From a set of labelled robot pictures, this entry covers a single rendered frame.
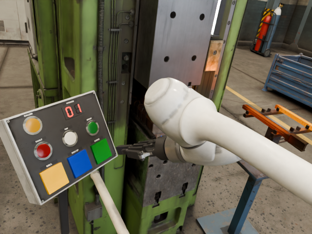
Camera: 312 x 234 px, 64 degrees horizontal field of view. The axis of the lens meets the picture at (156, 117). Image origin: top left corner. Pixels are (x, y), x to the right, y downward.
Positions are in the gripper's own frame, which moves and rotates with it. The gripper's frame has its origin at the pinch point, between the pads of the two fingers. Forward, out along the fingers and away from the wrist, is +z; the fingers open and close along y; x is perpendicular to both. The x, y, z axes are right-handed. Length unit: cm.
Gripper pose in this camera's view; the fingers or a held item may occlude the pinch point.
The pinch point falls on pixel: (125, 149)
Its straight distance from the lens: 87.7
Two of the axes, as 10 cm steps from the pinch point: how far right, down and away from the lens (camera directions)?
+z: -7.6, 1.2, 6.4
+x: -3.0, -9.4, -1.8
